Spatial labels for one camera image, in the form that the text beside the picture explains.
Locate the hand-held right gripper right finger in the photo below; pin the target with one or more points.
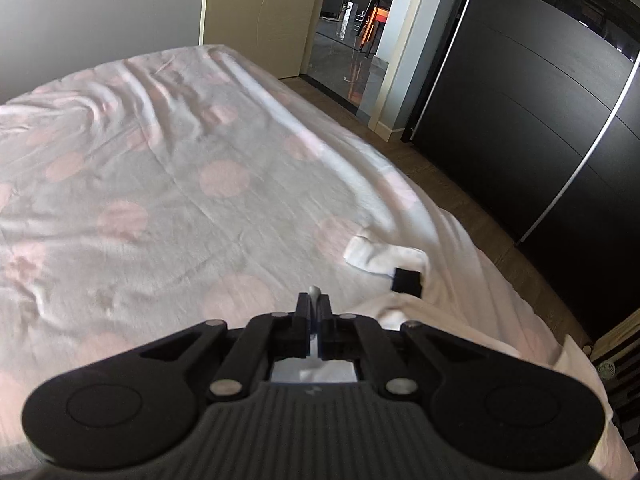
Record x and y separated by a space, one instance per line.
327 330

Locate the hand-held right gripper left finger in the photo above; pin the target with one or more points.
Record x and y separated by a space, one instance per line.
300 325

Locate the light-coloured garment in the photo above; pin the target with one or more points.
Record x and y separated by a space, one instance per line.
380 257

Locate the small black cloth piece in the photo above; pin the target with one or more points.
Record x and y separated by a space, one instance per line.
407 281

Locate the bed with pink-dotted sheet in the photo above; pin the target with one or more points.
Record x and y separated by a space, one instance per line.
175 185

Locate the chair with orange glow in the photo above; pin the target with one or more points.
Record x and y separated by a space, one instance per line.
374 20

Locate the black wardrobe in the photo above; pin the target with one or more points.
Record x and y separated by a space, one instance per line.
525 85

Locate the cream door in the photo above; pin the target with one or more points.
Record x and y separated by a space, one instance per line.
270 10

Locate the white door frame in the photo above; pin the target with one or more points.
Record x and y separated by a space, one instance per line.
400 60

